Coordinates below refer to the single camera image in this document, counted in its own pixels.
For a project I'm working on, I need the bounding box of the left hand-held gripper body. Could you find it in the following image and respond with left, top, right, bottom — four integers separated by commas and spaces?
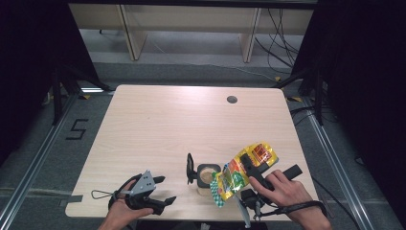
124, 170, 166, 216

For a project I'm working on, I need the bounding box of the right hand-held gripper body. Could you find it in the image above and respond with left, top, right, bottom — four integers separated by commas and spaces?
234, 164, 304, 229

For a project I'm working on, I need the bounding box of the yellow seasoning pouch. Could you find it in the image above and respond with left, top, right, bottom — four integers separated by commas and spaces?
209, 141, 280, 209

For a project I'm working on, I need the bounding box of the glass jar with black lid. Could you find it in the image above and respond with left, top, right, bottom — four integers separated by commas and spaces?
186, 152, 223, 196

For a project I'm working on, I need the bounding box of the person's right hand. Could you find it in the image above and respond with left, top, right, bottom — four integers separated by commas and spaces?
248, 169, 312, 209

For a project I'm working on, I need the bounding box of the person's left hand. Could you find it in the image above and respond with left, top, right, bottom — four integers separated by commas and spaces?
107, 179, 154, 225

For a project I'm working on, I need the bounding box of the grey floor tape strip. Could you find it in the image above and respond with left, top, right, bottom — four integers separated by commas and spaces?
57, 194, 84, 208

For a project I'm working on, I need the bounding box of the black metal stand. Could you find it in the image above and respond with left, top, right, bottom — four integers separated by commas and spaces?
50, 63, 113, 127
271, 68, 327, 127

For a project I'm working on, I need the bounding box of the light wooden shelf unit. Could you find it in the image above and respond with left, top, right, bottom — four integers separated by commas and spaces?
68, 3, 315, 63

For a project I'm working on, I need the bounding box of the dark curtain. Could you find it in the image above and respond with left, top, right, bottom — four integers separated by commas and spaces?
0, 0, 101, 168
290, 0, 406, 222

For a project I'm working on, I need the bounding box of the black left wrist strap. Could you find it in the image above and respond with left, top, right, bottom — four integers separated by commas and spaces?
107, 172, 143, 210

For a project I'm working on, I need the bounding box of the black wrist strap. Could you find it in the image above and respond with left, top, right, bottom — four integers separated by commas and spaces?
107, 172, 143, 210
259, 199, 328, 221

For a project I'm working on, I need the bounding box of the grey cord loop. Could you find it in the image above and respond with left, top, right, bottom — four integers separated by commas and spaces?
90, 189, 117, 200

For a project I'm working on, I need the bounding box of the black right wrist strap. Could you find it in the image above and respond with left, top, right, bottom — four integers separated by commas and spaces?
259, 199, 328, 221

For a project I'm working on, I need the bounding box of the aluminium floor rail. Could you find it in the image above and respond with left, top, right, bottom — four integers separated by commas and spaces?
301, 97, 373, 230
0, 94, 79, 230

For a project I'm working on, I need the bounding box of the black floor cable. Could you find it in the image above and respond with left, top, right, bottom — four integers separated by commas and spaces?
310, 176, 362, 230

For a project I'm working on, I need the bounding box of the white floor cable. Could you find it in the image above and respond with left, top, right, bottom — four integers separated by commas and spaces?
188, 61, 280, 81

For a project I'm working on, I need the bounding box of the black cable bundle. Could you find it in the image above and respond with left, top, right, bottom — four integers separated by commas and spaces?
254, 8, 302, 77

